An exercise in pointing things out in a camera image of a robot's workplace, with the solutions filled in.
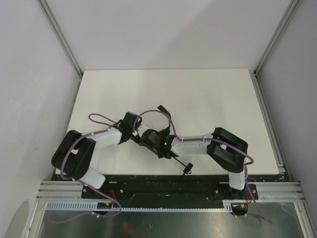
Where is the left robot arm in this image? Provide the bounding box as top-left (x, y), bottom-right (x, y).
top-left (51, 112), bottom-right (142, 189)

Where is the purple cable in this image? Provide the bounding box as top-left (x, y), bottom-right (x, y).
top-left (133, 110), bottom-right (183, 141)
top-left (88, 113), bottom-right (123, 129)

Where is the right aluminium frame post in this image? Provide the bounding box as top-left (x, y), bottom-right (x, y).
top-left (254, 0), bottom-right (302, 75)

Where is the aluminium frame post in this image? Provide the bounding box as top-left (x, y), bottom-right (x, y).
top-left (254, 0), bottom-right (302, 75)
top-left (37, 0), bottom-right (83, 79)

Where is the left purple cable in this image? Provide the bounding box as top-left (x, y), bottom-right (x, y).
top-left (88, 113), bottom-right (123, 129)

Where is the left aluminium frame post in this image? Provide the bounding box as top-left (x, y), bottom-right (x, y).
top-left (37, 0), bottom-right (83, 79)

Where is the black folding umbrella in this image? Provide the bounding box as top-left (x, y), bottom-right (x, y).
top-left (143, 105), bottom-right (193, 175)

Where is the slotted cable duct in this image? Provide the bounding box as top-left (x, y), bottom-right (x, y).
top-left (46, 200), bottom-right (235, 213)

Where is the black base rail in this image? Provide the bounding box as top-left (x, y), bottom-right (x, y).
top-left (81, 174), bottom-right (260, 201)

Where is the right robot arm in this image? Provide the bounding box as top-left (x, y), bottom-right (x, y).
top-left (137, 126), bottom-right (248, 191)

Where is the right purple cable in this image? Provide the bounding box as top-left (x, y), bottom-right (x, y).
top-left (133, 110), bottom-right (183, 141)

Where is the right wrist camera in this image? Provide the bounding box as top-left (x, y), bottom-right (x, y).
top-left (132, 124), bottom-right (148, 137)

